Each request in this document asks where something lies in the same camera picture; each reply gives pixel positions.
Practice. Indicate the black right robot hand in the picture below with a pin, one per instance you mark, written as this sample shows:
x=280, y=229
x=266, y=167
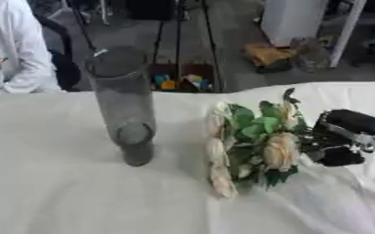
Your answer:
x=351, y=122

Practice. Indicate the cream rose bouquet green leaves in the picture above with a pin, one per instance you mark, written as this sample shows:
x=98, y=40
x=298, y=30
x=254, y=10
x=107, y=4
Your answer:
x=279, y=149

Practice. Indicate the grey transparent glass vase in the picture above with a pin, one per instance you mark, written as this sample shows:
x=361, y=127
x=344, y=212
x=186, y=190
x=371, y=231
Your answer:
x=125, y=100

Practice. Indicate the grey bag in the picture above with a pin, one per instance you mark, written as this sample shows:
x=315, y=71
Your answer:
x=311, y=55

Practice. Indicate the yellow-brown bag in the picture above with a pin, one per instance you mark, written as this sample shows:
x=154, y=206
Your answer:
x=265, y=55

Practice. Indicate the white cabinet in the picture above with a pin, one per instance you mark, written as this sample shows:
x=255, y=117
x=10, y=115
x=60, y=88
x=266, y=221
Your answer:
x=292, y=21

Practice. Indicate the box with colourful toys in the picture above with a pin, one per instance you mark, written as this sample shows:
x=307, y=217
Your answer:
x=183, y=79

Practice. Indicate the black tripod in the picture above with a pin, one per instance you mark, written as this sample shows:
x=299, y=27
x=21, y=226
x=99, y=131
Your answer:
x=178, y=36

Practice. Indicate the black chair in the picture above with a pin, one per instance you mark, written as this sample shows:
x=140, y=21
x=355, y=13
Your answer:
x=65, y=65

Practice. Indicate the person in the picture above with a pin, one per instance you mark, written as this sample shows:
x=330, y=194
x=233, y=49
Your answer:
x=25, y=45

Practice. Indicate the white post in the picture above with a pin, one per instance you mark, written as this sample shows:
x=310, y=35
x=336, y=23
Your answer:
x=347, y=33

